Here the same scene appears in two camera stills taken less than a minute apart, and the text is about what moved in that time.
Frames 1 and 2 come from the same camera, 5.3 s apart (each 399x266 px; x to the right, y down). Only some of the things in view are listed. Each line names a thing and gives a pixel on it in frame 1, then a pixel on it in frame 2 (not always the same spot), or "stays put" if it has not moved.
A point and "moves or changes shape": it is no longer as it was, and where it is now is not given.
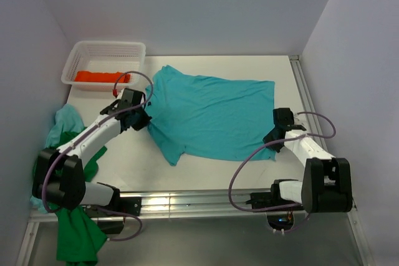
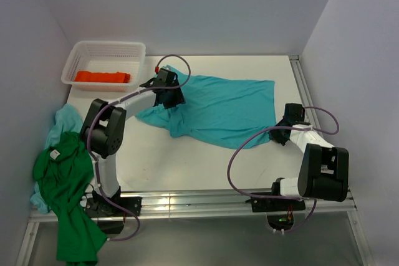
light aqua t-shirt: (67, 118) stays put
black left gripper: (144, 122) to (177, 99)
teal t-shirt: (211, 118) moves or changes shape
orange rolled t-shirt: (111, 77) stays put
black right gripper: (274, 146) to (275, 136)
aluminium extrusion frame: (162, 204) stays put
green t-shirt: (79, 233) stays put
